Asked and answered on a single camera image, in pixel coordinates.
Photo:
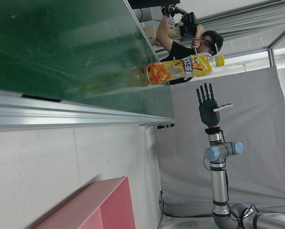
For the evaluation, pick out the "orange juice bottle yellow cap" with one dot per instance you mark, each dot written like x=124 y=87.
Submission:
x=180 y=69

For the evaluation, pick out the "aluminium frame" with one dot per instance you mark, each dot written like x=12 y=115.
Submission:
x=272 y=57

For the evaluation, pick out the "black conveyor end sensor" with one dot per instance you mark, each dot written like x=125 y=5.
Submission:
x=165 y=125

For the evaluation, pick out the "black handheld device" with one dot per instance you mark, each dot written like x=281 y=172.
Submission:
x=190 y=21

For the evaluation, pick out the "grey blue-jointed right robot arm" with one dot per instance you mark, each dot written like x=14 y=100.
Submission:
x=219 y=181

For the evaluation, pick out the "black Huawei monitor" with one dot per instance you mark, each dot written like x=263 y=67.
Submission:
x=151 y=3

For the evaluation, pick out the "green conveyor belt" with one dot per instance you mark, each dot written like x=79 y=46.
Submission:
x=61 y=47

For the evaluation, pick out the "grey backdrop cloth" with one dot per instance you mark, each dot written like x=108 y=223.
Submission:
x=252 y=148

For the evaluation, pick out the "pink plastic basket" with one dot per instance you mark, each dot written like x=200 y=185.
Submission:
x=113 y=207

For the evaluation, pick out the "person in black shirt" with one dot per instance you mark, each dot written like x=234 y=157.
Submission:
x=178 y=50

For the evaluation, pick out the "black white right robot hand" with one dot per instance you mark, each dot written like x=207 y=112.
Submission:
x=209 y=114

